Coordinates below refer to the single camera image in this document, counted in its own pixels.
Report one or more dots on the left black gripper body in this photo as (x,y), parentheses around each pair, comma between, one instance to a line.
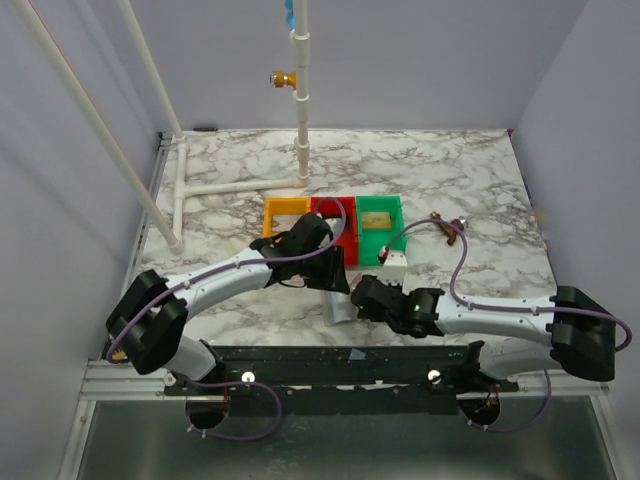
(321,272)

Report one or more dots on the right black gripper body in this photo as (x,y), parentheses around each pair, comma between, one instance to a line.
(368,298)

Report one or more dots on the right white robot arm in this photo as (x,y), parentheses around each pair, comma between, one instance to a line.
(567,330)

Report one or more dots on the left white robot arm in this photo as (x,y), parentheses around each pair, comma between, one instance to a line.
(149,320)

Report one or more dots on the gold card in green bin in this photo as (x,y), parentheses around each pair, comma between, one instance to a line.
(376,221)

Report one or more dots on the red plastic bin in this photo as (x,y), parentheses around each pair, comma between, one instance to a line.
(330,212)

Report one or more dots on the green plastic bin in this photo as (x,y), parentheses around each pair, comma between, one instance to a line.
(371,242)

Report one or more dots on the yellow plastic bin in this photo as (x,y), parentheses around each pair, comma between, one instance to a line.
(281,213)

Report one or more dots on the brown brass faucet valve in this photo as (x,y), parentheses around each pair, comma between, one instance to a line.
(451,228)

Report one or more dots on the orange nozzle on pipe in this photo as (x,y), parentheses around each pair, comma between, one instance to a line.
(281,79)

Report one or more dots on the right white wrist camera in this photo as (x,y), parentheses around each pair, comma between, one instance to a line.
(394,269)

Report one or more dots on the black mounting rail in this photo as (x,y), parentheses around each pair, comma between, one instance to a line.
(349,381)

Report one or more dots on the aluminium extrusion frame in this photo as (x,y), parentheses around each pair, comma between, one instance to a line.
(104,381)

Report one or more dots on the white PVC pipe frame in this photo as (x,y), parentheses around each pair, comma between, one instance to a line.
(172,232)

